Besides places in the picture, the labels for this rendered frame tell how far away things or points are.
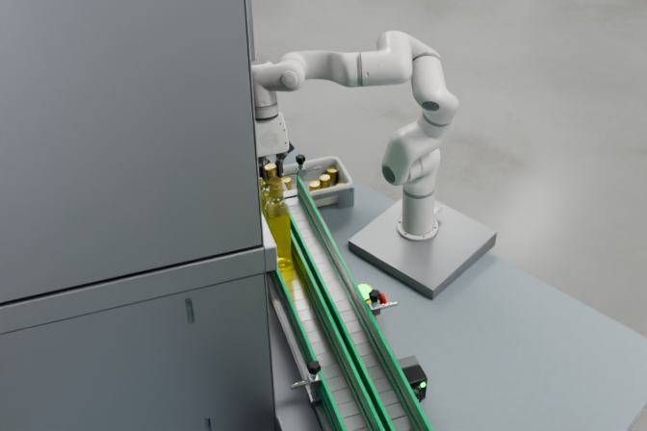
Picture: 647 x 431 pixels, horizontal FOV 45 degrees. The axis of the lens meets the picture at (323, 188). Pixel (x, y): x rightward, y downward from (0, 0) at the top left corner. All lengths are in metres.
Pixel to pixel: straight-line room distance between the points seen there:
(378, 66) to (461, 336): 0.76
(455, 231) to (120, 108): 1.41
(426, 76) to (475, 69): 2.98
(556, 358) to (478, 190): 1.86
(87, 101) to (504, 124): 3.44
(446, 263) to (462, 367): 0.35
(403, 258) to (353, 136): 2.00
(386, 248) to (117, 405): 1.01
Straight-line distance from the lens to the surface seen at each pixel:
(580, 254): 3.65
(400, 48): 1.93
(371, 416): 1.73
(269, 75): 1.90
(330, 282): 2.09
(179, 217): 1.34
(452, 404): 2.02
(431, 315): 2.21
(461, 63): 5.01
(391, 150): 2.11
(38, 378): 1.56
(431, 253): 2.32
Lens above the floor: 2.34
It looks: 37 degrees down
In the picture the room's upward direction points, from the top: straight up
